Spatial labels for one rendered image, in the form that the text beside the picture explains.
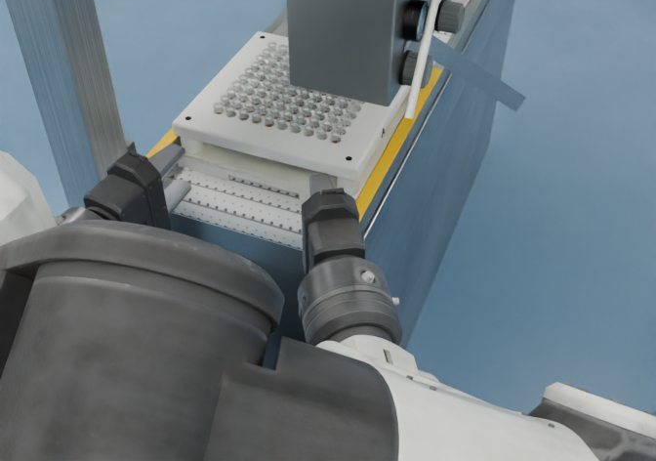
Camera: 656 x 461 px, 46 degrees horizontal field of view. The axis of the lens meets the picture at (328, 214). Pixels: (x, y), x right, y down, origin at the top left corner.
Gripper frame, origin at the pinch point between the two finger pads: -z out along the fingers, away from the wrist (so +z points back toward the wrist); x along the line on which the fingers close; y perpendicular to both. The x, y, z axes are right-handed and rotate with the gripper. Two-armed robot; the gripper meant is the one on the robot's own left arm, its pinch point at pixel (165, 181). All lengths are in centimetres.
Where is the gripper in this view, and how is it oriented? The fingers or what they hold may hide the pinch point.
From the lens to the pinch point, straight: 88.8
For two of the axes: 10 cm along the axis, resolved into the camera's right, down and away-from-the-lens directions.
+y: 8.7, 3.4, -3.7
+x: 0.0, 7.3, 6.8
